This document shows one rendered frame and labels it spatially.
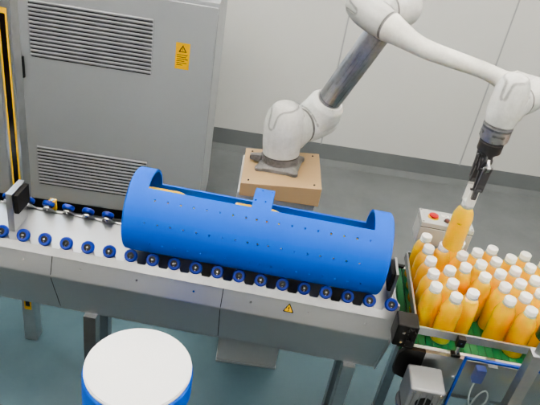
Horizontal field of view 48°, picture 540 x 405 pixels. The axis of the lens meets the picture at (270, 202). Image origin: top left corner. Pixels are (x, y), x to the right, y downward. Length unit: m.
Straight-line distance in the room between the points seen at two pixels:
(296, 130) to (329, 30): 2.23
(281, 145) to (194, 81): 1.08
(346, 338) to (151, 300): 0.70
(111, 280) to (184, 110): 1.52
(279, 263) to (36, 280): 0.87
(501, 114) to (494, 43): 2.92
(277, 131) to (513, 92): 0.93
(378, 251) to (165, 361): 0.75
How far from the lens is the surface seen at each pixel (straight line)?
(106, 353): 1.68
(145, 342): 1.71
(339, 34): 4.58
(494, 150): 1.97
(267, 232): 1.92
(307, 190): 2.38
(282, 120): 2.38
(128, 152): 3.64
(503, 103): 1.90
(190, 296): 2.11
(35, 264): 2.24
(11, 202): 2.23
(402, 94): 4.79
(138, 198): 1.97
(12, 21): 2.36
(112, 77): 3.47
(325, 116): 2.49
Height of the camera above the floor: 2.27
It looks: 32 degrees down
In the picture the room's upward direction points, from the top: 10 degrees clockwise
